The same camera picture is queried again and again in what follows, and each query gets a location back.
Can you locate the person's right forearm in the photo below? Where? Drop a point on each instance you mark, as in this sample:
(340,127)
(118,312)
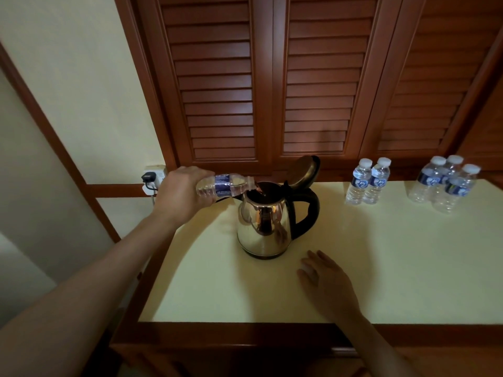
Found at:
(377,349)

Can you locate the clear plastic water bottle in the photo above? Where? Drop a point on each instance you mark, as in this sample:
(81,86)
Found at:
(456,190)
(228,185)
(455,160)
(424,180)
(355,188)
(379,184)

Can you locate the black plug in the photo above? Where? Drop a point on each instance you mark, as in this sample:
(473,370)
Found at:
(148,177)

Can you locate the person's right hand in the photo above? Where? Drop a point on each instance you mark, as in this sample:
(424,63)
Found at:
(332,290)

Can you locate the wooden louvered shutter door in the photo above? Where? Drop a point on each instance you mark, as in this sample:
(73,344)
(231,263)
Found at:
(428,86)
(322,86)
(216,86)
(487,133)

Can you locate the wooden cabinet cream top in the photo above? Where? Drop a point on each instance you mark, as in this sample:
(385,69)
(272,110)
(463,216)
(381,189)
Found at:
(235,333)

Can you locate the white plug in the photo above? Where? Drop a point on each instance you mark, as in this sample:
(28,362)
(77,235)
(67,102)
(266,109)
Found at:
(149,190)

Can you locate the white wall socket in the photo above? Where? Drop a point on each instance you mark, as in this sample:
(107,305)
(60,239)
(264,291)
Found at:
(160,174)

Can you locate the stainless steel electric kettle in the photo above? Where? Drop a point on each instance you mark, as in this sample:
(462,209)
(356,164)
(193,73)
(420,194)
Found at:
(261,235)

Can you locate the person's left forearm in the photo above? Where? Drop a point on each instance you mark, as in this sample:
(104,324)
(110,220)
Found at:
(78,306)

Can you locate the person's left hand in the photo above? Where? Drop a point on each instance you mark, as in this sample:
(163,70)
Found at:
(177,200)

